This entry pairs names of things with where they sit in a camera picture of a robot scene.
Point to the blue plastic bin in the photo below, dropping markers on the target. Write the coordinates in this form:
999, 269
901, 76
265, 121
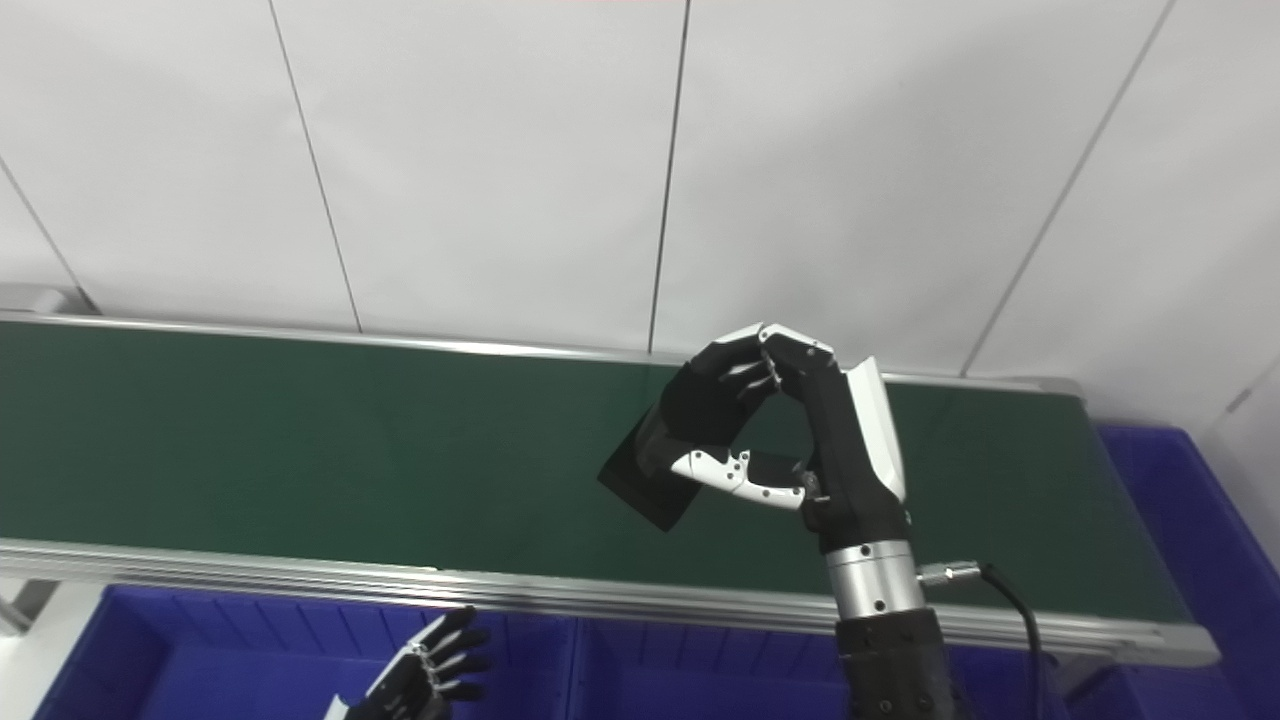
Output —
720, 680
1200, 530
200, 670

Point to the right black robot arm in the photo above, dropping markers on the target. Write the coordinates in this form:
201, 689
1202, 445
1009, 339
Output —
890, 650

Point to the aluminium conveyor leg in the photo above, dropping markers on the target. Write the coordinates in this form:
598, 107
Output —
25, 605

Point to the black cylinder block part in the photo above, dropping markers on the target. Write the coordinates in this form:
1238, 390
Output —
650, 485

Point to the green conveyor belt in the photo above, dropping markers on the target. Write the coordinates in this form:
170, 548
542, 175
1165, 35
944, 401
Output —
300, 578
300, 450

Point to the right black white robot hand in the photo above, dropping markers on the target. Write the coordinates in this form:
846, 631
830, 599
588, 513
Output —
850, 470

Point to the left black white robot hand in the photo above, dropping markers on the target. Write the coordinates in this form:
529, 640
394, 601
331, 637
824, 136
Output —
415, 680

